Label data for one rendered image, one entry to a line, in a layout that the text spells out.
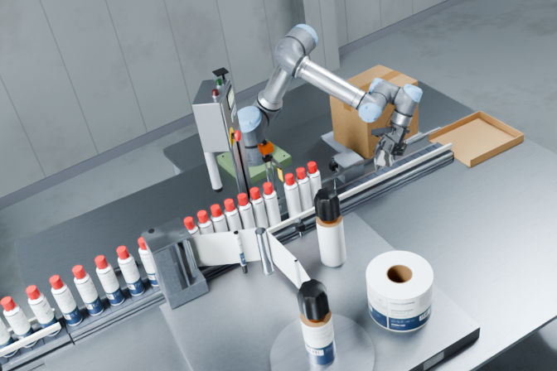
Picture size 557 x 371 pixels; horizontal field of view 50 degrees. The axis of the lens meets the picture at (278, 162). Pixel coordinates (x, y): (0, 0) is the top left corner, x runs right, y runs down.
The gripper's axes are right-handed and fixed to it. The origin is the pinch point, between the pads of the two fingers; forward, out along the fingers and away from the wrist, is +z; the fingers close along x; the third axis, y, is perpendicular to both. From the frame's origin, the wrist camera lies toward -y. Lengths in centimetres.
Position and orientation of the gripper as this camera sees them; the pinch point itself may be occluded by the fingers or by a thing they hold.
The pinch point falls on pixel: (376, 166)
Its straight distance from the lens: 245.4
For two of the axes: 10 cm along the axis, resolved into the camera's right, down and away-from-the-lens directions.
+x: 8.2, 0.8, 5.7
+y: 4.8, 4.5, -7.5
